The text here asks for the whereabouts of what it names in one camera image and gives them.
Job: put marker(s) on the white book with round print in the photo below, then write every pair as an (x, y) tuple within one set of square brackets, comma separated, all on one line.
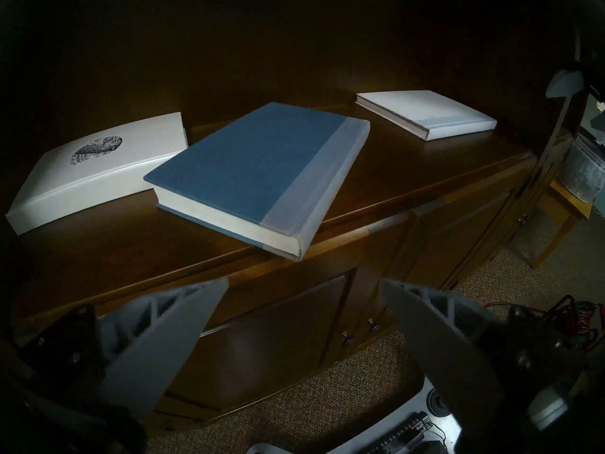
[(118, 174)]

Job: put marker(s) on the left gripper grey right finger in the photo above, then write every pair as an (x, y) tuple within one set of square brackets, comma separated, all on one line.
[(453, 358)]

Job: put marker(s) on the black power strip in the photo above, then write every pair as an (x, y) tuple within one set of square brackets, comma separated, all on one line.
[(401, 434)]

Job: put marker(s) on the grey metal robot base plate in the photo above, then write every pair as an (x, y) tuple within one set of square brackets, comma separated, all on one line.
[(378, 434)]

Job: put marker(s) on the white book pale blue spine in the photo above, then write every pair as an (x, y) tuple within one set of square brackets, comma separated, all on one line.
[(425, 110)]

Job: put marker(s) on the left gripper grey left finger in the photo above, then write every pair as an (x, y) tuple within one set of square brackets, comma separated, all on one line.
[(156, 344)]

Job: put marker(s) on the light wooden side table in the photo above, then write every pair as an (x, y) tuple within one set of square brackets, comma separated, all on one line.
[(567, 207)]

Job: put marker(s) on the blue cover hardback book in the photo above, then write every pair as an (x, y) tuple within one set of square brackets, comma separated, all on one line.
[(255, 164)]

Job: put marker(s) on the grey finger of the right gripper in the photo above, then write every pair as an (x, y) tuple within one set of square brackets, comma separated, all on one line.
[(599, 122), (566, 84)]

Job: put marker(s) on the round black rubber foot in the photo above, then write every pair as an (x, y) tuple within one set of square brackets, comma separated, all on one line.
[(437, 403)]

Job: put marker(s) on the grey ribbed jar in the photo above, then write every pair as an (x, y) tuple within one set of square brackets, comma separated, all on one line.
[(583, 171)]

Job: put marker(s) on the dark brown wooden bookcase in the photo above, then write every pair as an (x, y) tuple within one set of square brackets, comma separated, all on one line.
[(425, 212)]

